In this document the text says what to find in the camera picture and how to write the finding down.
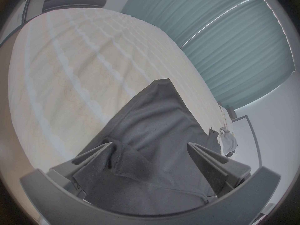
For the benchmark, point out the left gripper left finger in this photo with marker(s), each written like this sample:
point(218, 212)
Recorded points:
point(93, 170)

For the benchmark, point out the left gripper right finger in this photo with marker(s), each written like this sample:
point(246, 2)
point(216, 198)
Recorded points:
point(206, 170)

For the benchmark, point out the black T-shirt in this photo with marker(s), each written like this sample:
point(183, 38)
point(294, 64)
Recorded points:
point(152, 125)

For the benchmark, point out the pile of clothes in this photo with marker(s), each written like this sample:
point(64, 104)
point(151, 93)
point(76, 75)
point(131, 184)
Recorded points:
point(228, 142)

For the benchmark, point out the bed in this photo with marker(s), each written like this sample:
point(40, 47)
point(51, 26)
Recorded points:
point(70, 67)

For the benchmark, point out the white printed pillow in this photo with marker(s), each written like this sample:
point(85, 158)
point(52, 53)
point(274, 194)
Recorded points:
point(225, 121)

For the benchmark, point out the grey bedside table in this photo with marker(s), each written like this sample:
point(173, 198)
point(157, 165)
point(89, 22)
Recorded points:
point(232, 112)

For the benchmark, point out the blue-green curtain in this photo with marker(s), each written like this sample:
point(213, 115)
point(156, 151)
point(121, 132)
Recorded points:
point(246, 55)
point(175, 6)

